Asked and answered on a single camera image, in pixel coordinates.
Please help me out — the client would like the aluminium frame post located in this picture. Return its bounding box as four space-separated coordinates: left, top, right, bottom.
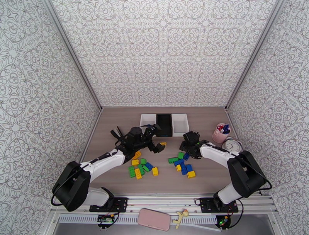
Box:
41 0 103 111
225 0 283 111

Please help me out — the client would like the pink phone case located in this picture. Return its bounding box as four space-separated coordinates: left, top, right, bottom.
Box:
138 208 171 232

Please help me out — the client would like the black plastic bin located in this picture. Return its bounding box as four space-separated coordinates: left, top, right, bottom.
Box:
155 113 173 138

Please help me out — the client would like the aluminium table edge strip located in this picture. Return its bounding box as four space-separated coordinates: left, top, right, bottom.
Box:
72 107 104 181
224 107 264 195

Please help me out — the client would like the white slotted cable duct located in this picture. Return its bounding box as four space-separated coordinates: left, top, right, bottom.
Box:
58 215 218 225

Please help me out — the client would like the yellow toy figure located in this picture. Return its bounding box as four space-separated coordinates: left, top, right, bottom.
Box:
172 209 189 229

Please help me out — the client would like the white plastic bin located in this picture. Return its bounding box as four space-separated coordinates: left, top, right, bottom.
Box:
171 113 190 137
139 113 158 138

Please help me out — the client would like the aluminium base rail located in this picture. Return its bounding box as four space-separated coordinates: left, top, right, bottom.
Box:
52 193 278 214

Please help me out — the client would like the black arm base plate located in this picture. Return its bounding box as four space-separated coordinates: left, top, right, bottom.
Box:
89 198 129 213
200 198 239 214

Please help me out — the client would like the pink pen cup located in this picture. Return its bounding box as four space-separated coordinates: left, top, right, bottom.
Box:
212 123 231 143

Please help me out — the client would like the white alarm clock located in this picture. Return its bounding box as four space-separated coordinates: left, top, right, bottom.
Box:
221 137 243 153

